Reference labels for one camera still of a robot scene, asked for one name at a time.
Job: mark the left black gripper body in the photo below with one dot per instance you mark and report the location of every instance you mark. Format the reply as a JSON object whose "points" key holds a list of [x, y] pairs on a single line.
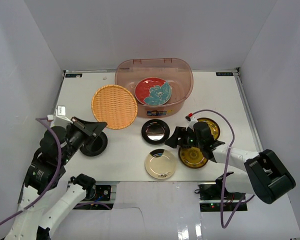
{"points": [[83, 127]]}

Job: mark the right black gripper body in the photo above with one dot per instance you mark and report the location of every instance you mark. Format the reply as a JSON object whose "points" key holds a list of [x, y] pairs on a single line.
{"points": [[189, 140]]}

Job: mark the woven bamboo plate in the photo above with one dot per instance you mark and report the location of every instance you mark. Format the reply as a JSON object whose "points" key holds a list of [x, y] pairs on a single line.
{"points": [[114, 105]]}

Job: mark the cream plate with black patch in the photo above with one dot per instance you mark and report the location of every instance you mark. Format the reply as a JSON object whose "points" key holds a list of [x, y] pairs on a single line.
{"points": [[160, 164]]}

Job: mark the red teal floral plate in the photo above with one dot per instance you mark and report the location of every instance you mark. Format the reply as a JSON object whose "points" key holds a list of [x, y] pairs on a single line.
{"points": [[153, 90]]}

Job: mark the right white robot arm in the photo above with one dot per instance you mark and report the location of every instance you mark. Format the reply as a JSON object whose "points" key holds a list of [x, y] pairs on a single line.
{"points": [[261, 173]]}

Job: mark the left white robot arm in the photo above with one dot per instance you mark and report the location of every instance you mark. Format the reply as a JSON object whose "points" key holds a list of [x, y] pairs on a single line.
{"points": [[35, 219]]}

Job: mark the pink translucent plastic bin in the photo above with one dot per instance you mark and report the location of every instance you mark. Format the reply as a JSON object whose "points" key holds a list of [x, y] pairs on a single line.
{"points": [[160, 86]]}

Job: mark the black plate left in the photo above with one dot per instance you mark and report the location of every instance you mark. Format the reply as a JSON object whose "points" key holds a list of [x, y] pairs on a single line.
{"points": [[95, 148]]}

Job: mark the yellow patterned plate lower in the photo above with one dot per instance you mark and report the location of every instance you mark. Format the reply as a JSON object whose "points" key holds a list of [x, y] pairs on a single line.
{"points": [[192, 157]]}

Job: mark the yellow patterned plate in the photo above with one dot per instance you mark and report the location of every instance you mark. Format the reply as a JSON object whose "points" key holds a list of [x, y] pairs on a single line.
{"points": [[214, 127], [192, 157]]}

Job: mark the black glossy centre plate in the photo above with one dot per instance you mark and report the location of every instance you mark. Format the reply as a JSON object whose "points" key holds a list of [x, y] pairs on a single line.
{"points": [[155, 131]]}

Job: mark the yellow patterned plate upper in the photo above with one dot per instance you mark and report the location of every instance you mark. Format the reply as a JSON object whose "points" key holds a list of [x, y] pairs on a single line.
{"points": [[214, 127]]}

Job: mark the left table label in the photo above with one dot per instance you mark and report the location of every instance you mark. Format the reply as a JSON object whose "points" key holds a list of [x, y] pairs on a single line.
{"points": [[73, 75]]}

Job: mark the table label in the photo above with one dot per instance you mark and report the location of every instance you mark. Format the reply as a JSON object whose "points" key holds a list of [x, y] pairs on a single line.
{"points": [[73, 75], [224, 74]]}

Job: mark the right table label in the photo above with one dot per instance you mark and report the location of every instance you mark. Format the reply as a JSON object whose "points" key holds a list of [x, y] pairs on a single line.
{"points": [[224, 74]]}

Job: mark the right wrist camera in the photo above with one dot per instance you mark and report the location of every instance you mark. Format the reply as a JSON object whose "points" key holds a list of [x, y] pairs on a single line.
{"points": [[191, 120]]}

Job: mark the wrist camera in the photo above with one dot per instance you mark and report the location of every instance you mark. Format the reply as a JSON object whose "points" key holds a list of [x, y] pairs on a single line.
{"points": [[191, 120], [59, 118]]}

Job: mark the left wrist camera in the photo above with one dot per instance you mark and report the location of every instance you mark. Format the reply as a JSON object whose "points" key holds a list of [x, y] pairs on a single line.
{"points": [[59, 118]]}

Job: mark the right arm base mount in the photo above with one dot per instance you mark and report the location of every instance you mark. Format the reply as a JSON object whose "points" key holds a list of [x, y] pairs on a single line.
{"points": [[210, 198]]}

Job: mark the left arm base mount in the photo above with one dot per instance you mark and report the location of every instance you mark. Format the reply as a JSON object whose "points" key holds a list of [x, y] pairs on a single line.
{"points": [[102, 197]]}

